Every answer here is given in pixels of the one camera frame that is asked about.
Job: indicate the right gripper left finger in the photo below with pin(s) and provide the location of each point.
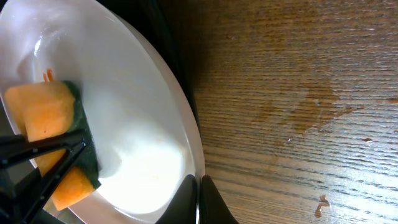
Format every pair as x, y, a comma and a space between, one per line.
182, 208

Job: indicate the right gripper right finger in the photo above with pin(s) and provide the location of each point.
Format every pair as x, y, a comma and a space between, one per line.
212, 208

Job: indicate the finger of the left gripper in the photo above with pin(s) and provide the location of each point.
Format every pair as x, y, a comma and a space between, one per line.
21, 203

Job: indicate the green and yellow sponge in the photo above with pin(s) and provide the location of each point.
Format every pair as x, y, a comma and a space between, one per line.
48, 109

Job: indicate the white plate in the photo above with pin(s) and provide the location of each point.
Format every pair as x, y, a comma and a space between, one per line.
146, 136

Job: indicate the black round tray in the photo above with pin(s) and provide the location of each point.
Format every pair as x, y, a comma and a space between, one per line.
148, 18

